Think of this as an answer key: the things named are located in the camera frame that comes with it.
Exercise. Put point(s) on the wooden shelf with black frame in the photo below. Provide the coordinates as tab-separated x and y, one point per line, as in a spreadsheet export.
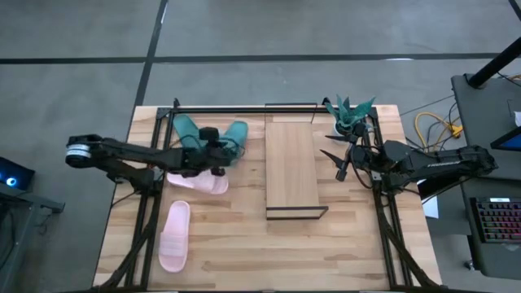
291	163

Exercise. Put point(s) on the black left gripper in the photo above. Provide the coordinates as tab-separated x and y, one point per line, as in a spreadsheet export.
207	156

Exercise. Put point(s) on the green rubber slide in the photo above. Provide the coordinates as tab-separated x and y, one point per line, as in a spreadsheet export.
187	128
238	132

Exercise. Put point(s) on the green succulent in white pot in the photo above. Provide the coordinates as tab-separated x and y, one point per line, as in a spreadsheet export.
351	112

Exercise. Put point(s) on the white paper sheet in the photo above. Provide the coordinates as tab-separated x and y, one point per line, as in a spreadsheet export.
431	209

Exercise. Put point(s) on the black aluminium table frame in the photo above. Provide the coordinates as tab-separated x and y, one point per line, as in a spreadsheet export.
244	110

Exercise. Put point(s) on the black computer with blue light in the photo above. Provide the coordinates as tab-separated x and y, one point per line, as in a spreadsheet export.
14	175

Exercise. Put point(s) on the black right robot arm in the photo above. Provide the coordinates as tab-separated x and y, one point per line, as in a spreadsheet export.
447	163

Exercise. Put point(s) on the blue lit screen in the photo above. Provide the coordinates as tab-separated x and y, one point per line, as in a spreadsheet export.
510	141

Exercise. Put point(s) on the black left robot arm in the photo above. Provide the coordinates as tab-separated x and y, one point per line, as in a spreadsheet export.
134	152

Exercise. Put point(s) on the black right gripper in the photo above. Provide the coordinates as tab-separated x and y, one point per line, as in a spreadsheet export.
360	154

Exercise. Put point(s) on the grey side desk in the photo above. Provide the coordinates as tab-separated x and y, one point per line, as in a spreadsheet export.
484	110

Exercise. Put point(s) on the black pole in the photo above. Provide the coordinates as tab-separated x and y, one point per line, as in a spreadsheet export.
492	65

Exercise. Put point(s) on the grey metal cart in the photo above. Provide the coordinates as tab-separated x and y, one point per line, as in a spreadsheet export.
24	203

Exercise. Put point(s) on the backlit computer keyboard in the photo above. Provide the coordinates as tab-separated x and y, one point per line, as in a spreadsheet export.
498	221

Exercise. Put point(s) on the pink rubber slide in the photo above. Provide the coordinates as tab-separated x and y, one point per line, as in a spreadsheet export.
207	184
175	238

